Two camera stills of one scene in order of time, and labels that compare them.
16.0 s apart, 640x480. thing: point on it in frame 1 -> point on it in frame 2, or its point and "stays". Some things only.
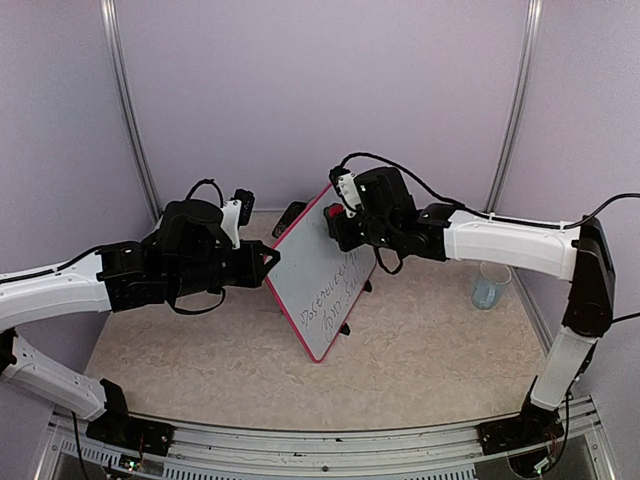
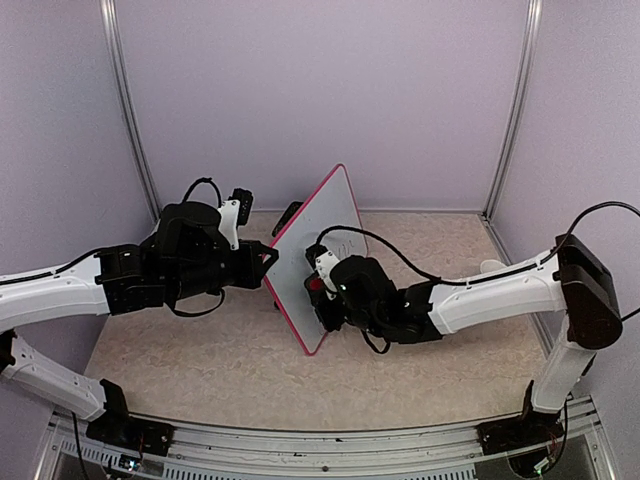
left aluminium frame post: [126, 101] stays
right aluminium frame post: [524, 82] stays
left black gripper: [254, 274] stays
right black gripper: [345, 241] -> [329, 320]
